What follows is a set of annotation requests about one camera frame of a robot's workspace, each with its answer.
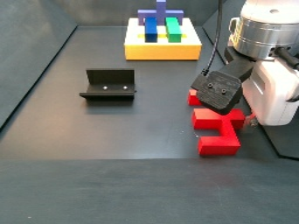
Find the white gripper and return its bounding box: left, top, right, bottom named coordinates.
left=243, top=59, right=299, bottom=126

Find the red E-shaped block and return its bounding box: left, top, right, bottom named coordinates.
left=187, top=89, right=245, bottom=156

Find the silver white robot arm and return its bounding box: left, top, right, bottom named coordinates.
left=228, top=0, right=299, bottom=126

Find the yellow base board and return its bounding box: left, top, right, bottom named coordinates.
left=124, top=17, right=201, bottom=60

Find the green bar block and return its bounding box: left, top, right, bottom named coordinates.
left=164, top=17, right=183, bottom=43

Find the purple E-shaped block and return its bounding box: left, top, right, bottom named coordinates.
left=137, top=0, right=184, bottom=25

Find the blue bar block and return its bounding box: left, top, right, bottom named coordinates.
left=144, top=17, right=157, bottom=43

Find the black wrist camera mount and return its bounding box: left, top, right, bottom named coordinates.
left=191, top=46, right=255, bottom=115

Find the black cable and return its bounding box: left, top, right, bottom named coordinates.
left=200, top=0, right=227, bottom=77

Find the black angle bracket stand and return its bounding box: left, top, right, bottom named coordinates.
left=79, top=68, right=136, bottom=101

